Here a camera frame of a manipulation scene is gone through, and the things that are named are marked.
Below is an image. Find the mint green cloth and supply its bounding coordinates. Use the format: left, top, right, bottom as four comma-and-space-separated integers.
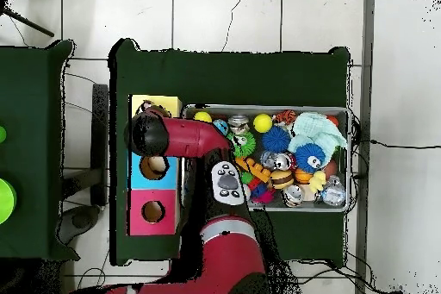
288, 110, 349, 153

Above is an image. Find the wooden box with three holes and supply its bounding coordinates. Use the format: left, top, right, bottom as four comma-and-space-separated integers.
127, 94, 183, 238

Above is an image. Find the clear mesh bin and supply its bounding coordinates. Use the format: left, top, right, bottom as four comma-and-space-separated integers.
180, 104, 351, 213

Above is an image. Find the small globe ball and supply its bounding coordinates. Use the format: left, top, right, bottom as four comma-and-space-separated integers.
213, 119, 231, 136

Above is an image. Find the green spiky ball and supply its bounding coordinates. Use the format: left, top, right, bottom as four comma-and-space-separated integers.
231, 132, 257, 159

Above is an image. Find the yellow ball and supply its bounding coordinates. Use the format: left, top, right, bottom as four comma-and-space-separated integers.
252, 113, 273, 134
193, 110, 214, 124

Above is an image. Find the orange bumpy toy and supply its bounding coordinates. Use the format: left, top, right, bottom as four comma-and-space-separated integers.
236, 157, 272, 184

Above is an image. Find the blue spiky ball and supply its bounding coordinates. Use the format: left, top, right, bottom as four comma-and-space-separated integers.
294, 142, 326, 174
261, 125, 291, 154

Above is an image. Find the orange tiger plush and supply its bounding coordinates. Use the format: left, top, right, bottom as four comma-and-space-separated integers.
274, 109, 297, 126

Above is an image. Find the dark green table cloth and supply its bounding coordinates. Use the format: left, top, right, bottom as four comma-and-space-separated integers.
109, 37, 352, 267

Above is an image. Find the black upright panel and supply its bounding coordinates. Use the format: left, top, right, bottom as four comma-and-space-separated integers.
89, 83, 110, 207

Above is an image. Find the green cloth side table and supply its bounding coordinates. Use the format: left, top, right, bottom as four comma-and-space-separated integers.
0, 40, 76, 262

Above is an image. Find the bright green cup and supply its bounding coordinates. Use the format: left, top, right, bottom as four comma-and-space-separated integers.
0, 177, 18, 226

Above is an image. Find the black tripod leg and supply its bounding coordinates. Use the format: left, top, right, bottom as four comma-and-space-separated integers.
0, 0, 56, 39

